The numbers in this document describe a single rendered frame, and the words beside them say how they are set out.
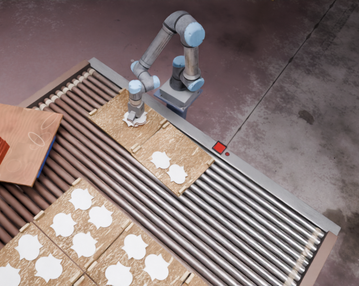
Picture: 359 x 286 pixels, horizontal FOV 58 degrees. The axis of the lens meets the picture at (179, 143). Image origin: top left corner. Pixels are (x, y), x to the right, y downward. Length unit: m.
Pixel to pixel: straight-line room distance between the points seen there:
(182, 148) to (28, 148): 0.93
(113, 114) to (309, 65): 2.82
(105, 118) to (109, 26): 2.33
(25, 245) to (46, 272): 0.19
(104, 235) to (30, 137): 0.74
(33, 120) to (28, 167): 0.33
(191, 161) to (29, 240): 1.01
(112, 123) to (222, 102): 1.70
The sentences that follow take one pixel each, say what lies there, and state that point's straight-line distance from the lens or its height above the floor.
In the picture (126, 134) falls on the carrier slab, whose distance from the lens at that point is 2.15.
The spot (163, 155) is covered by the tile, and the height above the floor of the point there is 0.95.
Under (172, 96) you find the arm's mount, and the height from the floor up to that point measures 0.95.
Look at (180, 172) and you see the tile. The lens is 1.99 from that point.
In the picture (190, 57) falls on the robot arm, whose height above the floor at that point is 1.38.
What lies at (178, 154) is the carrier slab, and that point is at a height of 0.94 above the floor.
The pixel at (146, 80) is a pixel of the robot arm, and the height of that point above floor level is 1.29.
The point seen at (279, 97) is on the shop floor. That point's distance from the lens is 3.86.
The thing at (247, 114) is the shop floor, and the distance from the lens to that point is 3.57.
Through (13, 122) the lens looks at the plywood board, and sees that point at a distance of 2.22.
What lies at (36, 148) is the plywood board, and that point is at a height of 1.04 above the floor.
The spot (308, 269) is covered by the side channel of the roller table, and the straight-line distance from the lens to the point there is 1.98.
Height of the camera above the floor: 2.72
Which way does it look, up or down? 57 degrees down
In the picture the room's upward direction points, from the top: 8 degrees clockwise
